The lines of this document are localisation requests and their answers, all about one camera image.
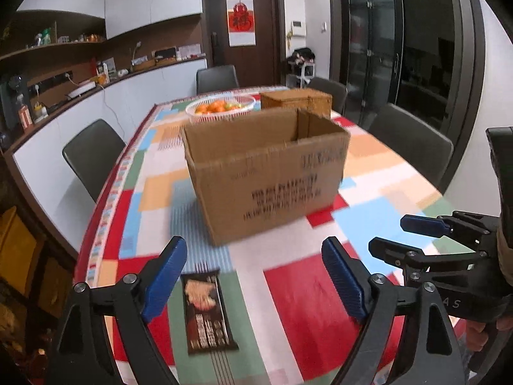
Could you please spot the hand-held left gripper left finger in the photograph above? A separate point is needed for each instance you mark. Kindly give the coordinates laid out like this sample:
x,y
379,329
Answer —
x,y
164,276

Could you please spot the white wall cabinet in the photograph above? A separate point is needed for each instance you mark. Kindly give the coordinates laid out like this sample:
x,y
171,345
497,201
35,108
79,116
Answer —
x,y
152,4

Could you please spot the person's right hand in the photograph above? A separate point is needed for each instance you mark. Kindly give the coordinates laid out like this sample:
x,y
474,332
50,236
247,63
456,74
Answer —
x,y
475,339

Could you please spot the brown wicker box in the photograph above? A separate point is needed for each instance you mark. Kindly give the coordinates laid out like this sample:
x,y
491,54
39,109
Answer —
x,y
296,102

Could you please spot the white stool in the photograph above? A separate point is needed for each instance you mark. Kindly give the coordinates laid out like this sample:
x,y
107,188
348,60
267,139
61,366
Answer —
x,y
305,76

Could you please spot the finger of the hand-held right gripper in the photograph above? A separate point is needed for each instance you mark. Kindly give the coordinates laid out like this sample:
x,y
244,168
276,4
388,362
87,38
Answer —
x,y
388,250
421,224

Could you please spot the black bag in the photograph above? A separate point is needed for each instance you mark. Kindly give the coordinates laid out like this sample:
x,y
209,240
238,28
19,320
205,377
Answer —
x,y
301,56

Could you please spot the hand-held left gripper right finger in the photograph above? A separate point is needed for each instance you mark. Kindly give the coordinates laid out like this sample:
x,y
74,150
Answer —
x,y
344,284

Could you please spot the white wall intercom panel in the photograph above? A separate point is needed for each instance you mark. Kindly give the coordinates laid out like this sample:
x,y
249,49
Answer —
x,y
297,29

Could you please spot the dark grey dining chair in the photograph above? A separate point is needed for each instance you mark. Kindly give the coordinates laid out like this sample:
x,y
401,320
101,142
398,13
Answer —
x,y
412,140
92,152
218,80
330,92

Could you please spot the brown cardboard box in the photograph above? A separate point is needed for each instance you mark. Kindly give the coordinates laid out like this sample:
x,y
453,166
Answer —
x,y
260,184

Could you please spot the white fruit basket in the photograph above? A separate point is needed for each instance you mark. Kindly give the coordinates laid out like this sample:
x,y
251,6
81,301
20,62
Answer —
x,y
220,108

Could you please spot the wooden wall shelf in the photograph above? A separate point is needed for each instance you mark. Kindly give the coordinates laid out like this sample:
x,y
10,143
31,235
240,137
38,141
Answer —
x,y
52,46

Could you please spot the white sideboard cabinet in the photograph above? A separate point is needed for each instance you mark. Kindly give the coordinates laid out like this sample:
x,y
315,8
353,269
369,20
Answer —
x,y
132,92

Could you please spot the dark brown cracker packet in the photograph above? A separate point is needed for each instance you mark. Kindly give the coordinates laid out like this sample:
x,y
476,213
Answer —
x,y
206,313

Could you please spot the black picture frame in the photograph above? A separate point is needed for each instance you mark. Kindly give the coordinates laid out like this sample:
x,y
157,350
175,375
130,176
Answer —
x,y
165,53

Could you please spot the white flat device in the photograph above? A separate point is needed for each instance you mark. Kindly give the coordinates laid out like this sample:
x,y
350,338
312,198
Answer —
x,y
81,89

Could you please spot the colourful patchwork tablecloth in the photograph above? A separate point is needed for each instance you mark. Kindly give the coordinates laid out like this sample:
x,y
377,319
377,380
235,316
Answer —
x,y
304,300

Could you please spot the red and white wall calendar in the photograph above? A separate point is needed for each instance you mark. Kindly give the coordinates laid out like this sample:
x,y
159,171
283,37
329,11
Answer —
x,y
241,22

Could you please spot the dark wooden door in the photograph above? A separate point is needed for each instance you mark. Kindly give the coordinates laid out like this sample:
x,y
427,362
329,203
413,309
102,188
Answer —
x,y
268,48

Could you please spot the black glass sliding door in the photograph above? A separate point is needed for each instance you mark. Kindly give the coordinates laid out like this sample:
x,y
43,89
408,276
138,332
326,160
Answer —
x,y
372,48

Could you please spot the red and white carton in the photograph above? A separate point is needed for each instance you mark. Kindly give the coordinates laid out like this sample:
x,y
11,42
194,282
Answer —
x,y
26,116

